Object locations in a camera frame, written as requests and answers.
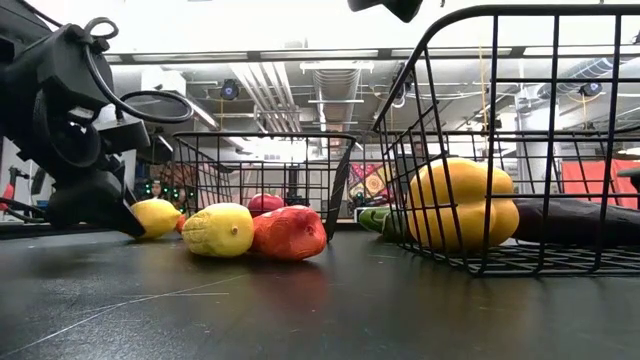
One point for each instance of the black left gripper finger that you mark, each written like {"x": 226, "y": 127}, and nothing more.
{"x": 95, "y": 202}

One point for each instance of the yellow lemon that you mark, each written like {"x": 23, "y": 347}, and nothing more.
{"x": 157, "y": 217}

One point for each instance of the yellow corn cob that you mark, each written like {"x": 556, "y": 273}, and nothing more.
{"x": 220, "y": 230}

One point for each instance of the red tomato green calyx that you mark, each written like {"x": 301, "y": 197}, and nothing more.
{"x": 265, "y": 202}

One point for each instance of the orange carrot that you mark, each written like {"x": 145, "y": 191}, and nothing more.
{"x": 290, "y": 234}

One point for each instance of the green cucumber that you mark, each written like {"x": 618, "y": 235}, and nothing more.
{"x": 371, "y": 219}

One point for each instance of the yellow bell pepper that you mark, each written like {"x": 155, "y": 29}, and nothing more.
{"x": 465, "y": 220}

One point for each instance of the purple eggplant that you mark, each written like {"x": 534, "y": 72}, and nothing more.
{"x": 575, "y": 222}

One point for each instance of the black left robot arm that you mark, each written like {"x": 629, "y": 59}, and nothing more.
{"x": 12, "y": 25}

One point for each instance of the background robot with green lights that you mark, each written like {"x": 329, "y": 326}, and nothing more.
{"x": 157, "y": 192}

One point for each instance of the black round ceiling device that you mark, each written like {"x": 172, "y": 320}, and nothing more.
{"x": 590, "y": 89}
{"x": 230, "y": 89}

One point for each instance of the colourful patterned tapestry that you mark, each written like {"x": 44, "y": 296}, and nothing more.
{"x": 370, "y": 182}

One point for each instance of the dark green chili pepper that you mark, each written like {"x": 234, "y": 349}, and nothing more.
{"x": 392, "y": 227}

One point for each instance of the red cloth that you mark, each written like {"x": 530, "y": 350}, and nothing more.
{"x": 600, "y": 180}

